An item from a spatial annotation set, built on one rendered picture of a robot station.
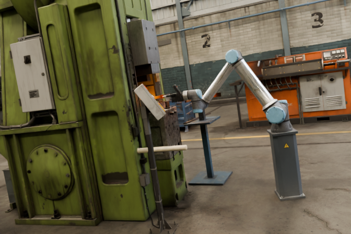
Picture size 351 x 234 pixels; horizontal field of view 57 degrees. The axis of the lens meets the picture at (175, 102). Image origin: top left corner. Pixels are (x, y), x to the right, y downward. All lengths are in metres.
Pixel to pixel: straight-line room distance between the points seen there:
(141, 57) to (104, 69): 0.34
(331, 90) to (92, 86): 4.45
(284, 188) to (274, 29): 7.77
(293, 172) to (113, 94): 1.71
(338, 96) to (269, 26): 4.69
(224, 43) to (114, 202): 8.27
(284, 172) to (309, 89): 3.43
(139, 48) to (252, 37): 7.75
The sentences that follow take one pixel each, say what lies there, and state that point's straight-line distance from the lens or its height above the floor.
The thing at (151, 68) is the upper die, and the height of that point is 1.32.
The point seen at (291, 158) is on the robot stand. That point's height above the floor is 0.37.
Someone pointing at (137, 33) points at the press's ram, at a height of 1.65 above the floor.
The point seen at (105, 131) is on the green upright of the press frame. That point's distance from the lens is 3.01.
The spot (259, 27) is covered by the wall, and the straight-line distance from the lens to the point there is 10.50.
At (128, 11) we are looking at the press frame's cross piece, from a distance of 3.13.
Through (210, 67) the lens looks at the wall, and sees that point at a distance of 10.86.
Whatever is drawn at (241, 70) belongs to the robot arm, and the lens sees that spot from 2.82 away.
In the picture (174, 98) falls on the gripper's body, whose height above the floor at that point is 1.01.
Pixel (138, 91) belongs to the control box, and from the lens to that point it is 2.39.
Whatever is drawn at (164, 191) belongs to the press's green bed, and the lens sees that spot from 3.20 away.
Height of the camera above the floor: 1.24
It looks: 5 degrees down
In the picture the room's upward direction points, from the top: 9 degrees counter-clockwise
